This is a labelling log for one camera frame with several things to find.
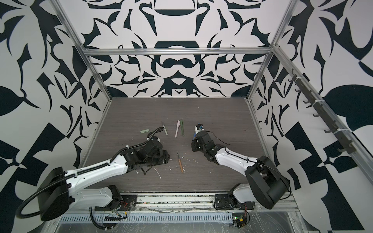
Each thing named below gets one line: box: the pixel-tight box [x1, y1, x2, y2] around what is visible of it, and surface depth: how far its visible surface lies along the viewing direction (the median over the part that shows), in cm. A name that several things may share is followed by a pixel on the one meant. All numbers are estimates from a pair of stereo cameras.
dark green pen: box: [180, 119, 185, 137], surface depth 104 cm
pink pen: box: [174, 119, 181, 138], surface depth 104 cm
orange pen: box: [176, 152, 184, 173], surface depth 89 cm
